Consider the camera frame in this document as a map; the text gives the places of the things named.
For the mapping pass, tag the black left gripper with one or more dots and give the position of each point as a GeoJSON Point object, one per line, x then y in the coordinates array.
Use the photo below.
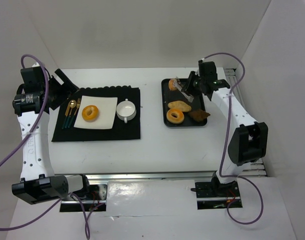
{"type": "Point", "coordinates": [65, 80]}

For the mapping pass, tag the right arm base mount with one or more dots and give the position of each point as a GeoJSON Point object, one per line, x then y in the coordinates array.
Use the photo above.
{"type": "Point", "coordinates": [209, 196]}

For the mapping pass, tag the aluminium table edge rail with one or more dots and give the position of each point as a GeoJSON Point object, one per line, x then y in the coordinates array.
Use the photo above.
{"type": "Point", "coordinates": [150, 176]}

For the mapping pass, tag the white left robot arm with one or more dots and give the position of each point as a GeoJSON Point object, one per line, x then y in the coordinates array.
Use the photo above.
{"type": "Point", "coordinates": [32, 103]}

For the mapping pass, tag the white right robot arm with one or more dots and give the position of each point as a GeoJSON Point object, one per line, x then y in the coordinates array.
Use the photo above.
{"type": "Point", "coordinates": [246, 138]}

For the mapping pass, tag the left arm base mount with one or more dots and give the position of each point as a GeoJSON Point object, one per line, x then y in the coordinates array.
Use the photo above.
{"type": "Point", "coordinates": [94, 200]}

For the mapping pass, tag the black baking tray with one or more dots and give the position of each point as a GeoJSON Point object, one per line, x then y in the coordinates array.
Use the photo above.
{"type": "Point", "coordinates": [171, 96]}

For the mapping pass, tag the steel serving tongs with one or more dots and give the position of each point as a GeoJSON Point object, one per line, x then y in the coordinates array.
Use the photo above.
{"type": "Point", "coordinates": [178, 86]}

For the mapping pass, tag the brown chocolate croissant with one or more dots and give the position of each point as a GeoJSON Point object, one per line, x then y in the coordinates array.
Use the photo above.
{"type": "Point", "coordinates": [199, 115]}

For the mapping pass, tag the white two-handled soup bowl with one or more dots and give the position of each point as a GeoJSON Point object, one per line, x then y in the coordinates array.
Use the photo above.
{"type": "Point", "coordinates": [126, 111]}

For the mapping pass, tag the small round bun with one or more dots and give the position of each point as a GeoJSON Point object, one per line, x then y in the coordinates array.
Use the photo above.
{"type": "Point", "coordinates": [171, 85]}

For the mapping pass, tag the gold spoon teal handle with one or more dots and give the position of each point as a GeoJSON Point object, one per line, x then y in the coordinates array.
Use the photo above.
{"type": "Point", "coordinates": [73, 103]}

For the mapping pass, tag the dark orange ring doughnut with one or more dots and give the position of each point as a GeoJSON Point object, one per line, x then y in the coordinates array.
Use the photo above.
{"type": "Point", "coordinates": [90, 113]}

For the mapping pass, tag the white square plate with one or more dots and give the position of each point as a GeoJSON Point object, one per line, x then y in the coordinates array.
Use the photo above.
{"type": "Point", "coordinates": [106, 116]}

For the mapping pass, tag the aluminium side rail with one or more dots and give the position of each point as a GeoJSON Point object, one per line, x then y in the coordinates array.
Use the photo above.
{"type": "Point", "coordinates": [255, 165]}

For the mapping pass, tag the oblong tan bread roll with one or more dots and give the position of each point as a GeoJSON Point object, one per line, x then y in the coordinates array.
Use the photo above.
{"type": "Point", "coordinates": [179, 105]}

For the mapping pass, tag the pale orange ring doughnut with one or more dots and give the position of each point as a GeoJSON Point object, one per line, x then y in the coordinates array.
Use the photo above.
{"type": "Point", "coordinates": [175, 116]}

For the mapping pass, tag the gold fork teal handle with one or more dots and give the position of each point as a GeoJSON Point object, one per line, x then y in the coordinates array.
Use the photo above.
{"type": "Point", "coordinates": [73, 117]}

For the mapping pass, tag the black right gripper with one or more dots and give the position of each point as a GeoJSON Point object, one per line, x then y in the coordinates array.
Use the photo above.
{"type": "Point", "coordinates": [188, 83]}

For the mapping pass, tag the gold knife teal handle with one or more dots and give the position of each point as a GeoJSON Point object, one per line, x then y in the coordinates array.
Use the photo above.
{"type": "Point", "coordinates": [66, 115]}

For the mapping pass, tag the black cloth placemat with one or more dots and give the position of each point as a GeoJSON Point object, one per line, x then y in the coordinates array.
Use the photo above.
{"type": "Point", "coordinates": [120, 130]}

